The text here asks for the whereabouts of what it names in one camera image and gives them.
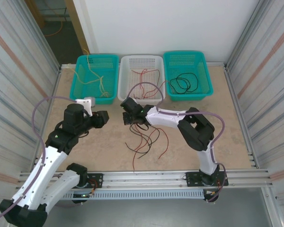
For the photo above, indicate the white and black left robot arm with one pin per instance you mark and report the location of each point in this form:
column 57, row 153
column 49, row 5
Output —
column 49, row 163

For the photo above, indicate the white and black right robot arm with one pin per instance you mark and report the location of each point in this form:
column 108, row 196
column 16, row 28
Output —
column 165, row 118

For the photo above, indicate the white plastic basket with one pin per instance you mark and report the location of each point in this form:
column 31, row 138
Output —
column 144, row 61

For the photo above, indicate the teal plastic basket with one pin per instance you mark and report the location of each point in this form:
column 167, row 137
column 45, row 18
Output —
column 191, row 61
column 109, row 61

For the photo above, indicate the wooden board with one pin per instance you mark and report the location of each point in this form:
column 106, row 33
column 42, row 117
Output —
column 38, row 14

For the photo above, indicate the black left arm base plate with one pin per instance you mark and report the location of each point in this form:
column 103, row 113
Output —
column 97, row 177

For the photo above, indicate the wooden door frame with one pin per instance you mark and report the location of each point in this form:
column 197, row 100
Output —
column 78, row 28

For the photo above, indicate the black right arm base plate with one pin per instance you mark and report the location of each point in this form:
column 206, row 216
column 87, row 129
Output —
column 192, row 176

